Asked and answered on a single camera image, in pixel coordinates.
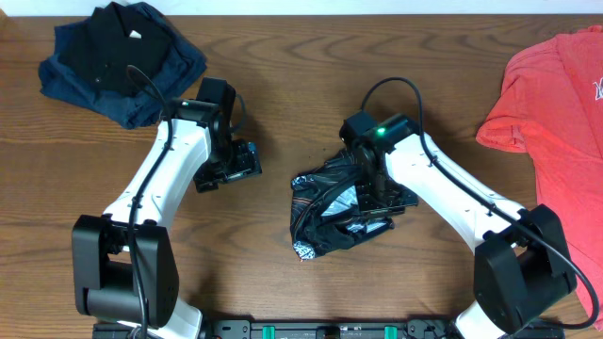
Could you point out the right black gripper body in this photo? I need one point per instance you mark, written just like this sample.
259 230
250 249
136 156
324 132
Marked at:
381 197

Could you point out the folded black shirt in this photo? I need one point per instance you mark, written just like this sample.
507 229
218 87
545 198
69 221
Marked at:
115 37

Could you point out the red t-shirt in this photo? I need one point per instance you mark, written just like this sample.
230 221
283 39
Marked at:
550 107

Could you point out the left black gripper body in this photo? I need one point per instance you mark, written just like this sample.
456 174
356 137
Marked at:
231 163

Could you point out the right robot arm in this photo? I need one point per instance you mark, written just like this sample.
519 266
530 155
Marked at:
520 255

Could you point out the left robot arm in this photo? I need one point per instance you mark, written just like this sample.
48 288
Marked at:
124 271

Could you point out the folded dark blue garment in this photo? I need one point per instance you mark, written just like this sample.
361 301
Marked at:
183 65

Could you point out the black patterned jersey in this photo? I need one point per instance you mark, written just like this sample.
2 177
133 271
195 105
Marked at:
325 212

